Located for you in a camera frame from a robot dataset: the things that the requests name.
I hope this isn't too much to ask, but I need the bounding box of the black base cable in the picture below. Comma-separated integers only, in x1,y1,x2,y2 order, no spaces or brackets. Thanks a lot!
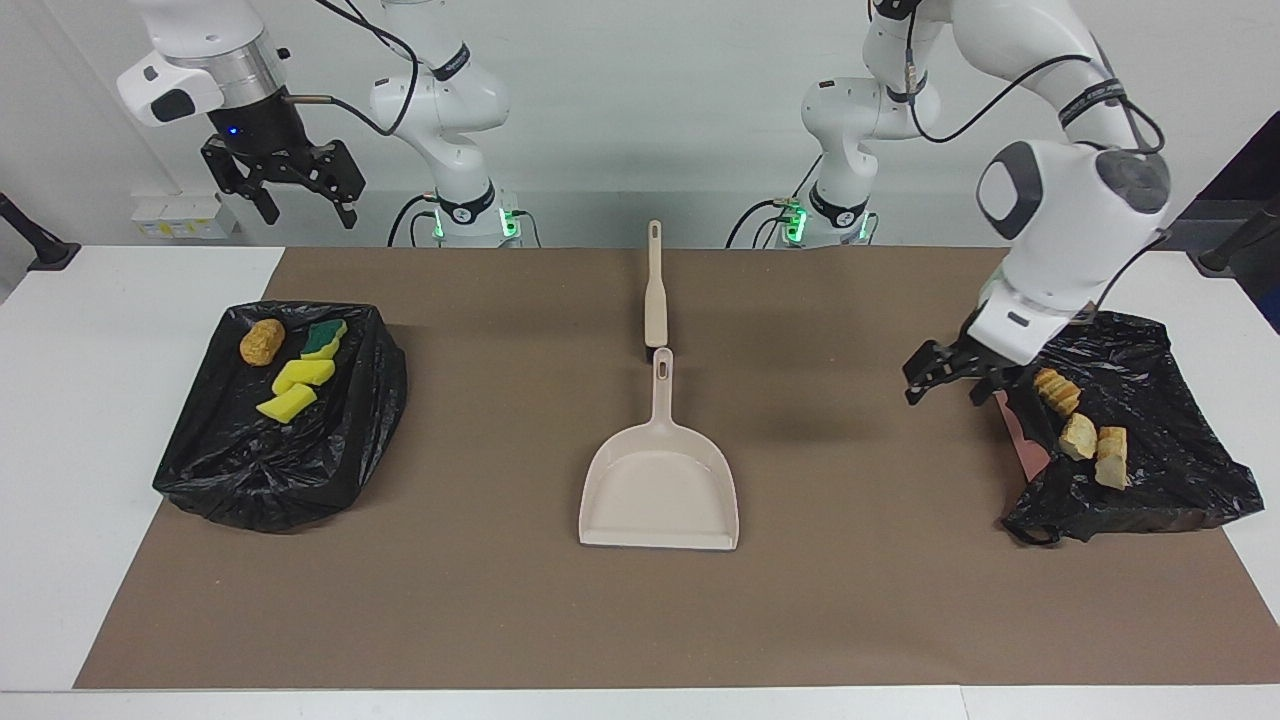
725,160,801,248
388,193,441,248

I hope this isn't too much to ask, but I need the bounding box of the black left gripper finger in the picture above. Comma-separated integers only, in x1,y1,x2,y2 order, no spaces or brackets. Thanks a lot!
903,340,966,406
970,372,1036,406

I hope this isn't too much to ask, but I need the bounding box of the black trash bag liner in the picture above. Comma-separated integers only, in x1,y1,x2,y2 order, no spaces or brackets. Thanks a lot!
982,310,1265,546

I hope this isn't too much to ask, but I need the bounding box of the green and yellow sponge piece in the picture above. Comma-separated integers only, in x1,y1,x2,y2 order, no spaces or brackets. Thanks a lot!
300,319,349,361

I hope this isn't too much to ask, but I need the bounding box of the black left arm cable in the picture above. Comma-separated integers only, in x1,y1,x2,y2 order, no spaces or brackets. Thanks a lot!
903,0,1168,146

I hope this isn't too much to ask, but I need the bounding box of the large pale bread chunk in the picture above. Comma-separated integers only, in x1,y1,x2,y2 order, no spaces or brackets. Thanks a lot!
1095,426,1129,491

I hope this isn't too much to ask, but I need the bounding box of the brown table mat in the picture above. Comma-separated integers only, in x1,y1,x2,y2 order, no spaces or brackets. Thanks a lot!
73,247,1280,691

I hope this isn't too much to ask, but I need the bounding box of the pink plastic bin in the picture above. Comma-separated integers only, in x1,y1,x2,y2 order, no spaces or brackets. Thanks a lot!
993,390,1051,481

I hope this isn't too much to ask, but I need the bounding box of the black stand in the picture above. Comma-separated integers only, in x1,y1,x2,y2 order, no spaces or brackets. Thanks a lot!
1198,195,1280,276
0,192,81,273

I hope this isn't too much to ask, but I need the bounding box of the notched yellow sponge piece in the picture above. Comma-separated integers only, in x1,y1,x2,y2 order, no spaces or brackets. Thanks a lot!
272,358,337,395

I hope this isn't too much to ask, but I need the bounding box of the dark blue partition panel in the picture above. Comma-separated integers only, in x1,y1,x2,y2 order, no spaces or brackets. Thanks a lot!
1160,110,1280,331

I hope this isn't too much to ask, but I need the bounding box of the small yellow sponge piece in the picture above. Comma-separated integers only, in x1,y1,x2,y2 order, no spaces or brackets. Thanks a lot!
256,383,319,424

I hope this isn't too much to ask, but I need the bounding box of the small pale bread chunk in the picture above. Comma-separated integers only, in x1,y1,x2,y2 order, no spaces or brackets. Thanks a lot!
1060,412,1098,461

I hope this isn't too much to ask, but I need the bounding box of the beige hand brush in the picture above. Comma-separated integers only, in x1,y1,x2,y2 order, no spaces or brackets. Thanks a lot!
643,220,669,363

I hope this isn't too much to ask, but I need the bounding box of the black right base cable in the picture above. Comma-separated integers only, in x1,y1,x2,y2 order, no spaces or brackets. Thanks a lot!
388,193,441,248

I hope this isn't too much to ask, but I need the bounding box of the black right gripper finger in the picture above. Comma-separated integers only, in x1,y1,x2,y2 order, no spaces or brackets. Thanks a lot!
203,140,281,227
305,140,366,231

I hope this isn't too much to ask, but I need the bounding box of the black left base cable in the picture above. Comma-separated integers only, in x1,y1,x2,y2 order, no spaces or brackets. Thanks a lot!
725,160,801,248

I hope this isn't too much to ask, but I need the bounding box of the brown potato shaped lump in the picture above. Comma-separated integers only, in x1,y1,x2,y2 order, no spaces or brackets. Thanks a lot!
239,318,287,367

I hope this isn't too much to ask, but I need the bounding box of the beige plastic dustpan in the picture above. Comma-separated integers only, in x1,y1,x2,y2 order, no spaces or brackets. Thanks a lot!
578,347,741,551

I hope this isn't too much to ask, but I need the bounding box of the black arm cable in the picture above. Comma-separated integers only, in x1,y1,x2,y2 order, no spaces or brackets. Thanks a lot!
285,0,419,138
903,0,1168,146

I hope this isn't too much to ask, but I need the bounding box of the black trash bag covered bin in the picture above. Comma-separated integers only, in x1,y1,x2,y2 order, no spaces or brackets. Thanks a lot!
152,301,409,533

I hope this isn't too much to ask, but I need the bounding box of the striped orange bread piece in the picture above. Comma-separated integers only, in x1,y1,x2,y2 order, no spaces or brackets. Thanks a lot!
1033,367,1083,418

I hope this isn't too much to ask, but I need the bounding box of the white socket box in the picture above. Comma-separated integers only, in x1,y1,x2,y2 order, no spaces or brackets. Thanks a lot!
130,192,241,241

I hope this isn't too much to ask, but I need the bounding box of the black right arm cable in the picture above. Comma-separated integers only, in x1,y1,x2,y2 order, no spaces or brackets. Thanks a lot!
285,0,419,138

